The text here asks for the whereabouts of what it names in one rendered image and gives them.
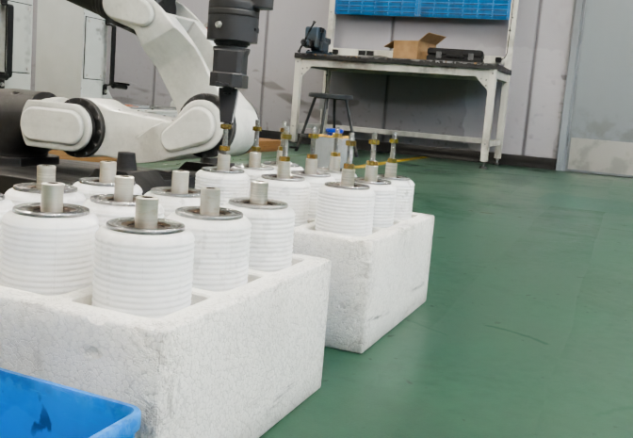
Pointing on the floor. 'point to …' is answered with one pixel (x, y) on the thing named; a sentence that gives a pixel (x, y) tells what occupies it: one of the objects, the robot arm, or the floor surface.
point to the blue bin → (60, 411)
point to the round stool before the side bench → (325, 113)
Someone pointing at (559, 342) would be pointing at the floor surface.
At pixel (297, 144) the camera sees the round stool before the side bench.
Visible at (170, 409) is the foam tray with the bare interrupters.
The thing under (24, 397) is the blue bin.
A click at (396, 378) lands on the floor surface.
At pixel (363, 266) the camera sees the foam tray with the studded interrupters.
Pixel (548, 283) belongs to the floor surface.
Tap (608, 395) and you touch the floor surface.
